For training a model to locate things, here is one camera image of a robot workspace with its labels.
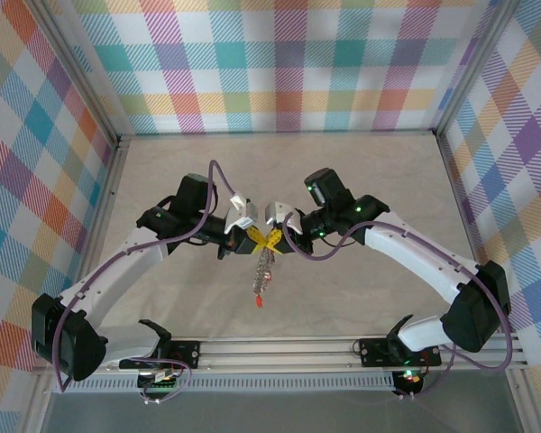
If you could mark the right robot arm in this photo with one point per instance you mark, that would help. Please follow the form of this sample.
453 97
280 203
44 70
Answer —
415 257

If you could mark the grey metal sheet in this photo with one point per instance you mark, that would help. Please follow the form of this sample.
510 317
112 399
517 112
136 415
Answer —
275 412

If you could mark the aluminium side frame rail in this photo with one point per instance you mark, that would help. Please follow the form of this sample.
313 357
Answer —
462 203
110 180

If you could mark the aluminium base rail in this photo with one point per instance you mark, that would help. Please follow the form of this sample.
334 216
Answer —
275 354

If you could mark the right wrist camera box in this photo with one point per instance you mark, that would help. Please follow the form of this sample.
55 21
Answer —
277 212

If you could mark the aluminium rear frame rail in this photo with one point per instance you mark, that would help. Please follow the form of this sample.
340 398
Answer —
275 134

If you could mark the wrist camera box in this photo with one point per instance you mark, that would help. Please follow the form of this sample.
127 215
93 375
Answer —
243 212
277 212

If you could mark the red oval key tag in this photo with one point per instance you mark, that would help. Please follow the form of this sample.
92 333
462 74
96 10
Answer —
259 302

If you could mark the aluminium frame post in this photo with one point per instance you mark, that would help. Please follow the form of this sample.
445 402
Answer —
79 72
474 67

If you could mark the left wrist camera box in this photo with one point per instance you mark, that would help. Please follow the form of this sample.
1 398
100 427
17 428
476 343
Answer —
243 212

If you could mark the green circuit board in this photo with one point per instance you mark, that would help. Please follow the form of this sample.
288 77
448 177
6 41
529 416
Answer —
160 383

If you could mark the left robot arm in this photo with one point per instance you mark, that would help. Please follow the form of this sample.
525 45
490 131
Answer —
112 266

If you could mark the controller board with lights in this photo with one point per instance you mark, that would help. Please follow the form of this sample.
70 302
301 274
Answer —
408 376

